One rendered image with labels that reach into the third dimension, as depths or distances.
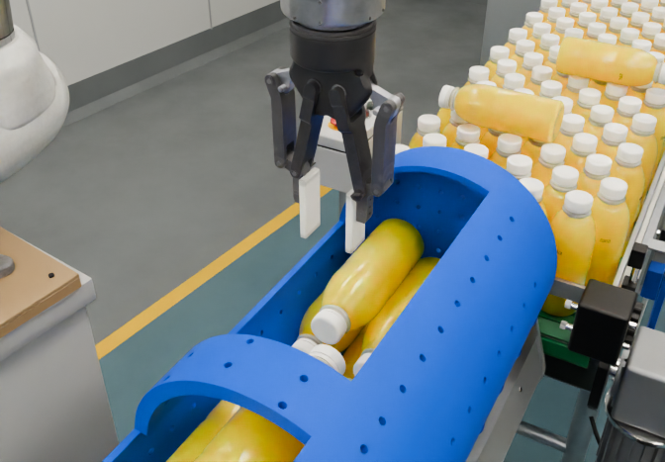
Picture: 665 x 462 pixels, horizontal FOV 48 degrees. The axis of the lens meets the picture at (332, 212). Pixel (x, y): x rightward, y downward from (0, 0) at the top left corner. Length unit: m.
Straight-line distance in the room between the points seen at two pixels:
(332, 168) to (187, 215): 1.85
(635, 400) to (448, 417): 0.61
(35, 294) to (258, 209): 2.04
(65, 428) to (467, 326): 0.74
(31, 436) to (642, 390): 0.93
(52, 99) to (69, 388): 0.44
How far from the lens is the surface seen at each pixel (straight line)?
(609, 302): 1.11
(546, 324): 1.21
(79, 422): 1.29
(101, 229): 3.07
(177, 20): 4.39
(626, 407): 1.29
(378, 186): 0.69
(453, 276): 0.76
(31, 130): 1.15
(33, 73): 1.13
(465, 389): 0.73
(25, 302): 1.09
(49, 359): 1.18
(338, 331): 0.83
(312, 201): 0.75
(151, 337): 2.52
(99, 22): 4.04
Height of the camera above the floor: 1.68
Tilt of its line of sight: 34 degrees down
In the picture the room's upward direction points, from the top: straight up
